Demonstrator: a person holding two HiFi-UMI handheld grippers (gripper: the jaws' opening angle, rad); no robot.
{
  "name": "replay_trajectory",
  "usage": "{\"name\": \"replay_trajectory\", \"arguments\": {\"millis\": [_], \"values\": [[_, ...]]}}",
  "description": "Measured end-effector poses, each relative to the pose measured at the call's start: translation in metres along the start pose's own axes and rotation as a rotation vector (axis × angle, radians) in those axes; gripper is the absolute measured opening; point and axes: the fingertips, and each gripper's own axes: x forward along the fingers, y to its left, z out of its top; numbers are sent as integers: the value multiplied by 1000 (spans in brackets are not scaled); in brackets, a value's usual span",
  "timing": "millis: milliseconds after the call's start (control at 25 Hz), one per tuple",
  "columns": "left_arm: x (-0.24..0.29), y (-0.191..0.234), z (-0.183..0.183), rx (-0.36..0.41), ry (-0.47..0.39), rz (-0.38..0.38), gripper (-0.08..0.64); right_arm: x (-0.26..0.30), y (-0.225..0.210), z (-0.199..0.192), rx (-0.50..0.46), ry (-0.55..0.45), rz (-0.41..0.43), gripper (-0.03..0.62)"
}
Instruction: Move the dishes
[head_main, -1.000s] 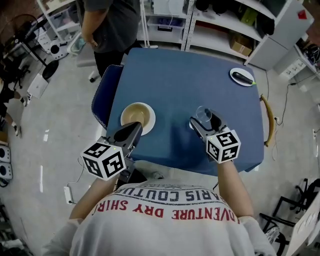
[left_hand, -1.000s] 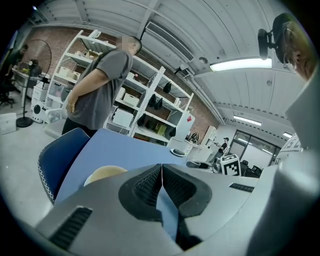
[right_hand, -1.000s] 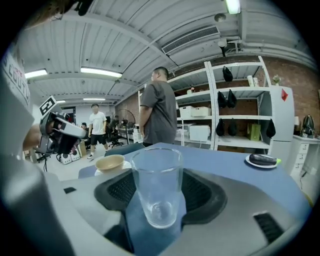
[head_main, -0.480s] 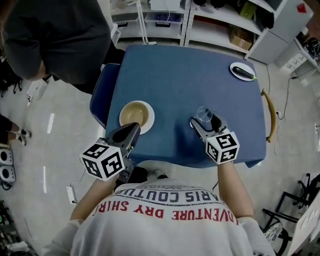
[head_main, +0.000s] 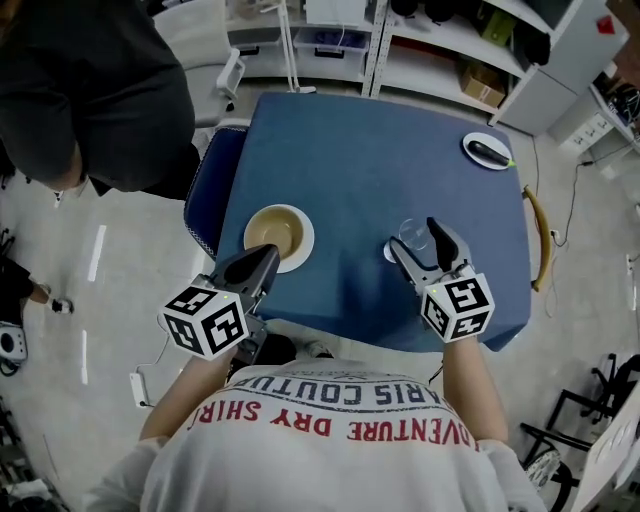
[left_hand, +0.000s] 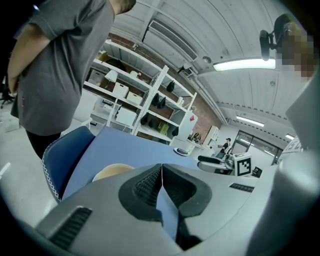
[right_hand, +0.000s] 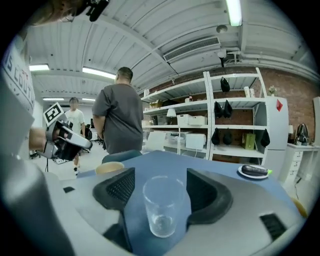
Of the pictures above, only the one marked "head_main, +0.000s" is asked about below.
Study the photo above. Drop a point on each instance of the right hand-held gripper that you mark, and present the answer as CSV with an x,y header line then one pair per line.
x,y
457,307

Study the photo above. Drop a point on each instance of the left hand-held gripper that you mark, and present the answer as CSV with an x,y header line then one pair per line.
x,y
205,320

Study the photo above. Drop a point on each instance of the clear drinking glass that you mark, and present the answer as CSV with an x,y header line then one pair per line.
x,y
415,234

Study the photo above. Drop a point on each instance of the tan bowl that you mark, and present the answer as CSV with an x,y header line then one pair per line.
x,y
295,265

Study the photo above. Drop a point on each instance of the cream bowl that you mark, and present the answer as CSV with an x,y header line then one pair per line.
x,y
272,230

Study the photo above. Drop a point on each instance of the small white coaster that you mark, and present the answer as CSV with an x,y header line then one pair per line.
x,y
387,250

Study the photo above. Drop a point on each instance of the white plate with eggplant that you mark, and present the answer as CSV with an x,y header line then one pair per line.
x,y
472,157

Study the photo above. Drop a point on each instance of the person's left forearm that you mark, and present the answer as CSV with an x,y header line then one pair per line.
x,y
185,395

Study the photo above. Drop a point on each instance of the person's right forearm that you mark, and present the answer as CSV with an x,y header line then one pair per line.
x,y
472,390

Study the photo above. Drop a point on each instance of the blue upholstered chair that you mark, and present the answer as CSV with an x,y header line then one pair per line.
x,y
215,175

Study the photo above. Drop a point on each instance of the chair with yellow curved back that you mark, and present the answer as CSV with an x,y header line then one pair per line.
x,y
542,235

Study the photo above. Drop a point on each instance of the table with blue cloth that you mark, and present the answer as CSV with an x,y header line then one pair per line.
x,y
365,165

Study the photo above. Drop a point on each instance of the dark purple eggplant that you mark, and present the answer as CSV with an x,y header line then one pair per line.
x,y
487,151

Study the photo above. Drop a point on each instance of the white power strip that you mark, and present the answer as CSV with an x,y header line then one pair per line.
x,y
138,390

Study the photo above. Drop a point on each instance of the brown cardboard box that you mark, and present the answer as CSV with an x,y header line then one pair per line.
x,y
482,85

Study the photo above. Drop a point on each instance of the white metal shelving unit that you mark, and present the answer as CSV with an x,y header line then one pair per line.
x,y
430,70
270,65

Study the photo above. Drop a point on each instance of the person in white sweater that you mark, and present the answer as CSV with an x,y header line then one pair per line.
x,y
300,465

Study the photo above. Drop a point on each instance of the white desk with drawers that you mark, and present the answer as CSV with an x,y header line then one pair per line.
x,y
592,130

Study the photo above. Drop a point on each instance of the white office chair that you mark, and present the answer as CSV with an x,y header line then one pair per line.
x,y
205,65

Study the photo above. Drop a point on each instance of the white cabinet with red sticker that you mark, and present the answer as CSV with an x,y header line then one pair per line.
x,y
560,85

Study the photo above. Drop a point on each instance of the white lamp pole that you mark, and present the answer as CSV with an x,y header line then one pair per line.
x,y
289,45

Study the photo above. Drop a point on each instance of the clear plastic storage bin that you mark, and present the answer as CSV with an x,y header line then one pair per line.
x,y
330,42

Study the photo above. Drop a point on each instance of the green paper bag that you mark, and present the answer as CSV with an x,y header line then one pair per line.
x,y
497,25

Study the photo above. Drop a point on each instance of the white round-faced device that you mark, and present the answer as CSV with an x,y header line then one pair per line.
x,y
11,342

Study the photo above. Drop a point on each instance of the white board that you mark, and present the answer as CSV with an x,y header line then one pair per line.
x,y
615,445

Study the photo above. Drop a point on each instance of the black frame chair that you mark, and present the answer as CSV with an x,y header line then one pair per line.
x,y
575,415

